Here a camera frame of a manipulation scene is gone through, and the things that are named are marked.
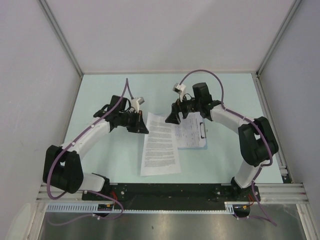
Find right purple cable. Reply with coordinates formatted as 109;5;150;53
178;69;278;227

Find aluminium front rail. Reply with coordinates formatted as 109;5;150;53
35;183;309;204

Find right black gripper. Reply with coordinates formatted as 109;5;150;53
165;93;202;125

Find white slotted cable duct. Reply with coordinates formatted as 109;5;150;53
46;202;234;215

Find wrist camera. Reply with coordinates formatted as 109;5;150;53
129;97;145;113
172;83;187;102

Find right aluminium corner post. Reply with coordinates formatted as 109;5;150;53
255;0;304;78

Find right aluminium side rail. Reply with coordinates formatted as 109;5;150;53
251;72;293;184

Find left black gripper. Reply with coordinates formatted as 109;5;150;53
118;110;149;134

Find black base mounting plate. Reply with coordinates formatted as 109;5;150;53
82;183;261;211

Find aluminium corner post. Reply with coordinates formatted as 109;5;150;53
37;0;84;78
255;0;304;78

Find left aluminium corner post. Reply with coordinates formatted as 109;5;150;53
37;0;84;78

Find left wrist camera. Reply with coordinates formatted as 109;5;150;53
129;97;145;113

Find printed paper sheet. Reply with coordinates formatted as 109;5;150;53
173;112;207;150

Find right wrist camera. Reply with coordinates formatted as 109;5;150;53
172;83;187;102

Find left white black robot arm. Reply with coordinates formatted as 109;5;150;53
42;95;149;200

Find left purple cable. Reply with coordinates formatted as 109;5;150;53
46;78;133;227

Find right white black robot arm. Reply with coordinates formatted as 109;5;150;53
165;82;279;201

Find purple cable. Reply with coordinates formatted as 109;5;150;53
46;78;133;227
178;69;278;227

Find white paper sheet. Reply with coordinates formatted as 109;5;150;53
140;112;181;177

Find metal clipboard clip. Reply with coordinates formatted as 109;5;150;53
199;122;207;139

